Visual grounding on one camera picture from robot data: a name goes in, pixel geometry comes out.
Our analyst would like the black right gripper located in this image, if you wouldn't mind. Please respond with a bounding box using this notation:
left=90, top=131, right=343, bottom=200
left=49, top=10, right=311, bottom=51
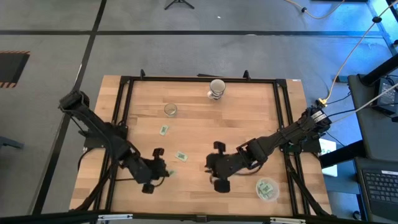
left=205, top=141, right=250, bottom=194

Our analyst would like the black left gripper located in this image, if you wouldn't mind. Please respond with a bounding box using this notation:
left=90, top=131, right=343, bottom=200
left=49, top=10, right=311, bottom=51
left=123, top=147, right=170, bottom=195

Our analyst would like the black rig crossbar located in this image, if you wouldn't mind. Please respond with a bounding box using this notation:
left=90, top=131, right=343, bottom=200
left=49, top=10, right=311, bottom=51
left=0, top=210, right=398, bottom=224

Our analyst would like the clear plastic container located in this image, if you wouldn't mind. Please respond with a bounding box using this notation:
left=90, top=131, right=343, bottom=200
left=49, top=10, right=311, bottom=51
left=255, top=177, right=280, bottom=202

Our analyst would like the clear glass cup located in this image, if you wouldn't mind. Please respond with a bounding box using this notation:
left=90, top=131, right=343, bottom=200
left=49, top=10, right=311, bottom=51
left=164, top=103, right=178, bottom=118

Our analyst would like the white mug with dark pattern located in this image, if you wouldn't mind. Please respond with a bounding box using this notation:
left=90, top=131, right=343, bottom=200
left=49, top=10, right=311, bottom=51
left=207, top=78, right=227, bottom=101

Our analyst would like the white paper sheet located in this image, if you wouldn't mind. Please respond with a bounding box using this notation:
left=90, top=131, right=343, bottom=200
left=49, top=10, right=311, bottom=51
left=318, top=138, right=339, bottom=177

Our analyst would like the black desk leg beam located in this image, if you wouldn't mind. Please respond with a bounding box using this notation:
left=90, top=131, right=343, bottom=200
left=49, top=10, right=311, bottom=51
left=360, top=53, right=398, bottom=87
left=319, top=139, right=367, bottom=169

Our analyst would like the grey furniture leg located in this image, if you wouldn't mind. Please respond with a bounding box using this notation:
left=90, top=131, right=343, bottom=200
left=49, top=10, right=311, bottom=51
left=0, top=135, right=25, bottom=151

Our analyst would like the laptop keyboard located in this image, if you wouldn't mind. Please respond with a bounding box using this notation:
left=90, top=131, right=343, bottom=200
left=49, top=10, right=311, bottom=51
left=357, top=167, right=398, bottom=223

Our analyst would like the black tripod stand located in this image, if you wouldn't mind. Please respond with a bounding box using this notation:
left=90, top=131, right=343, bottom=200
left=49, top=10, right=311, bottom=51
left=164, top=0, right=195, bottom=11

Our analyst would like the black mat with orange stripes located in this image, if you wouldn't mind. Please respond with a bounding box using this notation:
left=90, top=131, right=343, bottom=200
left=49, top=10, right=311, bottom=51
left=0, top=50, right=31, bottom=89

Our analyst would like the black device with white label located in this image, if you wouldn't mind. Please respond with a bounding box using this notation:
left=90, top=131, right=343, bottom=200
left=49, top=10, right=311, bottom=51
left=372, top=77, right=398, bottom=123

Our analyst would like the silver metal bracket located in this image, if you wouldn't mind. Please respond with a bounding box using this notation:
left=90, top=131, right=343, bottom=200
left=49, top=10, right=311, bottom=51
left=269, top=217, right=307, bottom=224
left=97, top=213, right=134, bottom=222

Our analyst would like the black aluminium table frame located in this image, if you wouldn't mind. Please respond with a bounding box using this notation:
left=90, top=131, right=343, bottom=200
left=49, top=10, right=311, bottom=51
left=70, top=68, right=333, bottom=218

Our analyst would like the white cable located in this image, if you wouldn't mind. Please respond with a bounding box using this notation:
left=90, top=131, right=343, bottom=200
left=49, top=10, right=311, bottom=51
left=334, top=82, right=398, bottom=121

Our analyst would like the yellow cable with black ball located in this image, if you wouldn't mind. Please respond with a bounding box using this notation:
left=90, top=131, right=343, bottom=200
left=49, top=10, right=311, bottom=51
left=317, top=0, right=398, bottom=106
left=283, top=0, right=346, bottom=20

